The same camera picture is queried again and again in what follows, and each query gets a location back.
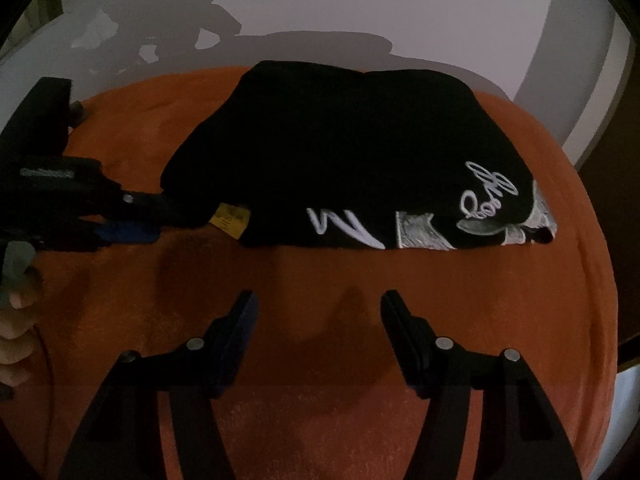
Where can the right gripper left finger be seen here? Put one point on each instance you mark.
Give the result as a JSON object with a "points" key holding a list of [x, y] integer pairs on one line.
{"points": [[119, 435]]}

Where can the orange fleece bed blanket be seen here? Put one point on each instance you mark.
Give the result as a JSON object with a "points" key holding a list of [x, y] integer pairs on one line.
{"points": [[485, 363]]}

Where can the brown wooden door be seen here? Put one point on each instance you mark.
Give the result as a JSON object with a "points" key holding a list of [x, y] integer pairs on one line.
{"points": [[611, 177]]}

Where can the black sweatshirt with white logo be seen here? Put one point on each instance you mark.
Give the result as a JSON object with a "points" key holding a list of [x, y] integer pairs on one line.
{"points": [[302, 135]]}

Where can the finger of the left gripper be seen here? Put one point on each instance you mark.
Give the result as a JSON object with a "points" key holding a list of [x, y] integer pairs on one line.
{"points": [[161, 210], [109, 235]]}

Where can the black shirt with white graphic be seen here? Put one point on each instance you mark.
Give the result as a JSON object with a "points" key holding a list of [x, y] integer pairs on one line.
{"points": [[497, 212]]}

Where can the person's left hand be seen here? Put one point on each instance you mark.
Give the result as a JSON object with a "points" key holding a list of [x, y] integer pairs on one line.
{"points": [[18, 319]]}

